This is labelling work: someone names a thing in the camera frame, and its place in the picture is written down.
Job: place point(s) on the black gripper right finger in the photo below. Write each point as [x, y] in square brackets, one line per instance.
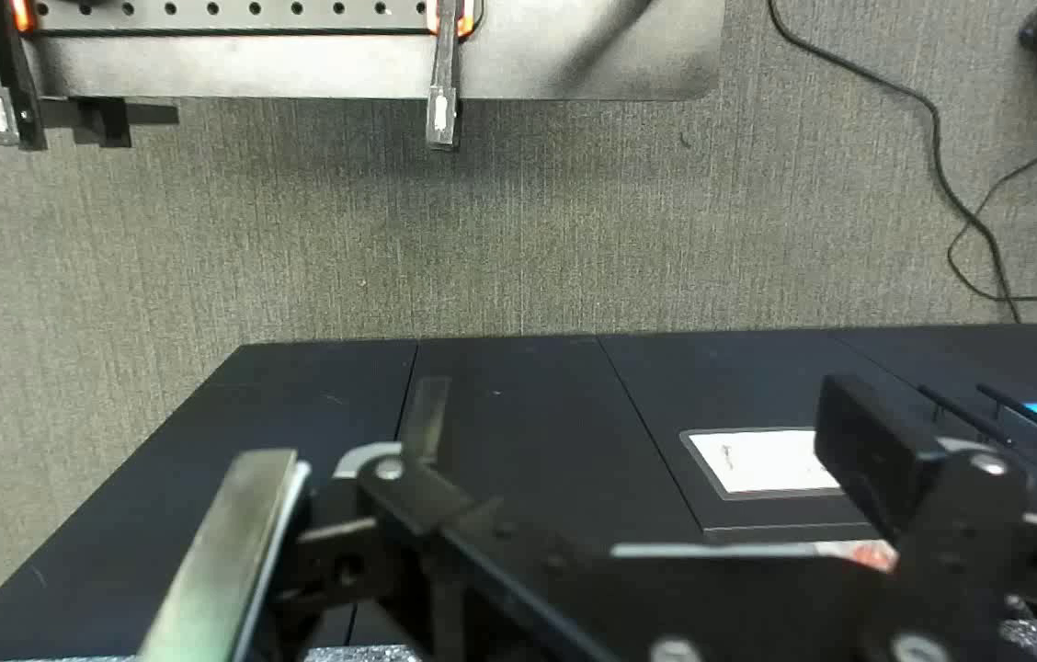
[954, 494]

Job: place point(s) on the dark cabinet door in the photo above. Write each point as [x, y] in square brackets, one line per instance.
[553, 428]
[964, 382]

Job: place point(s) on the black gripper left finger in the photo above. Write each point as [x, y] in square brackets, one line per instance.
[458, 579]

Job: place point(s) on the silver cabinet handle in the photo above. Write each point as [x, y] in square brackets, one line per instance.
[214, 598]

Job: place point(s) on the white label sticker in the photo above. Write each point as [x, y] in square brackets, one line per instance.
[772, 461]

